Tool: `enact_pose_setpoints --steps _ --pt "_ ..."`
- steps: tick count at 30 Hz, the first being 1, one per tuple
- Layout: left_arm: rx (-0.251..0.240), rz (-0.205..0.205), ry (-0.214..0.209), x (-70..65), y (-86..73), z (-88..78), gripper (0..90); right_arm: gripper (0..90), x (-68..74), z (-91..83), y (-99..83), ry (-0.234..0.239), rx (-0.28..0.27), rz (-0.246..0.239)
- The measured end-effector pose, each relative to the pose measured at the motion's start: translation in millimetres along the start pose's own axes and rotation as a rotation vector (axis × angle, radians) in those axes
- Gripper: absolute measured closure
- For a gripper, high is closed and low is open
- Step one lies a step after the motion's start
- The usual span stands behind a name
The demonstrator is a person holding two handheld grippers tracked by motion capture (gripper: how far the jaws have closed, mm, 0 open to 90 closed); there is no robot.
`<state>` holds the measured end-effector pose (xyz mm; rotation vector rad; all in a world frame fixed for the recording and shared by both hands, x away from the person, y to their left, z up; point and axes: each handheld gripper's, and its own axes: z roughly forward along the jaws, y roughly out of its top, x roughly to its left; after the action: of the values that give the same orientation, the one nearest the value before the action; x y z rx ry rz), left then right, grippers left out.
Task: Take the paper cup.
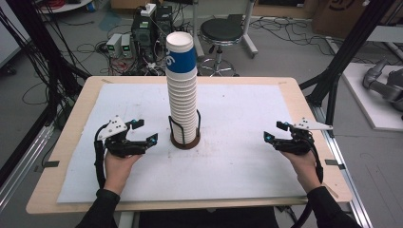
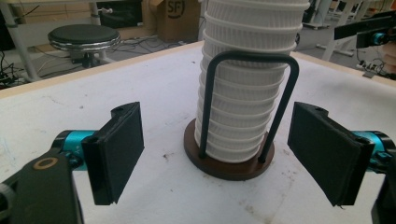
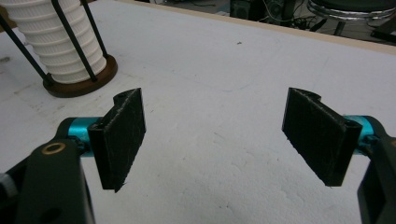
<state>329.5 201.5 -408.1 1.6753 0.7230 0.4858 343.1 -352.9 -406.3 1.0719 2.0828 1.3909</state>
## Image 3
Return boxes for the black round stool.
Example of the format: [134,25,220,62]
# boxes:
[306,0,396,35]

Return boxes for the wooden cup holder black rods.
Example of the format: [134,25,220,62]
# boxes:
[0,0,119,99]

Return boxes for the stack of white paper cups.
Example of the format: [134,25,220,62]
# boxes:
[0,0,107,85]

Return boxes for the black computer tower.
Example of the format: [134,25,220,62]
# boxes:
[229,0,265,21]

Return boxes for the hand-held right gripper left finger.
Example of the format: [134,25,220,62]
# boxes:
[66,87,147,193]

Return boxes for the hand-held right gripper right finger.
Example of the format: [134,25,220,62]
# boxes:
[281,87,375,188]

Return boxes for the white foam mat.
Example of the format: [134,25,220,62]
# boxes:
[0,0,396,224]

